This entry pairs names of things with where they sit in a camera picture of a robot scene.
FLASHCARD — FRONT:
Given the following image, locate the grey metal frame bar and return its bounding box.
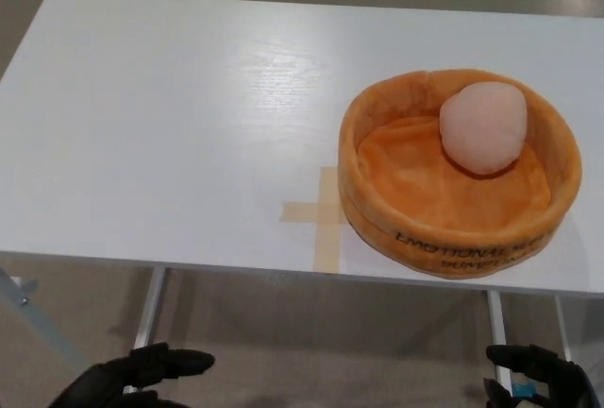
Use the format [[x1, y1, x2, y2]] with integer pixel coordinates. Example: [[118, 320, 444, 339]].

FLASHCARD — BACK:
[[0, 265, 92, 377]]

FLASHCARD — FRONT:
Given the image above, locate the short beige tape strip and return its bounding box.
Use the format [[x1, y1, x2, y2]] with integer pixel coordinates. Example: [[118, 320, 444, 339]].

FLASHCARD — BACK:
[[281, 200, 349, 228]]

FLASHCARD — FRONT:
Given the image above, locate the long beige tape strip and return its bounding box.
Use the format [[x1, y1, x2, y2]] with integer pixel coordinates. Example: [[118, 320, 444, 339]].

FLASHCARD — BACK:
[[312, 166, 344, 273]]

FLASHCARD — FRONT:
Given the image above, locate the white slanted table leg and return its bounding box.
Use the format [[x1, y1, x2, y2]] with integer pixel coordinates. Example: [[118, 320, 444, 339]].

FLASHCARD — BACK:
[[130, 266, 169, 349]]

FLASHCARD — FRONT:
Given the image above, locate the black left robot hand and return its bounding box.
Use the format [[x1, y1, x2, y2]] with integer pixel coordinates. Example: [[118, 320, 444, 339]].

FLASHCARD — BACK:
[[48, 342, 216, 408]]

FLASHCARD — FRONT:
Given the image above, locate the orange plush round plate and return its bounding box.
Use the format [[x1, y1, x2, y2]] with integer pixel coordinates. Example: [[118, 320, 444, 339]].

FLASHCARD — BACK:
[[337, 66, 584, 282]]

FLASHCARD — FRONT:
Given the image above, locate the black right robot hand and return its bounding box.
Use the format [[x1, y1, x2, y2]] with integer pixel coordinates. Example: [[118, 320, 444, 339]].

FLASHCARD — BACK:
[[482, 343, 592, 408]]

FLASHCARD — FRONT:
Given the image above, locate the white straight table leg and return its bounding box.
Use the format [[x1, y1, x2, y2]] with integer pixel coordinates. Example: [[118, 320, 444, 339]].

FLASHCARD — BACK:
[[485, 289, 512, 377], [553, 295, 578, 363]]

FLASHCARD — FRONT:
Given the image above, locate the pink round plush toy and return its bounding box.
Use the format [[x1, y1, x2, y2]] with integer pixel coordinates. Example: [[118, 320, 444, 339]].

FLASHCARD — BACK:
[[439, 83, 529, 177]]

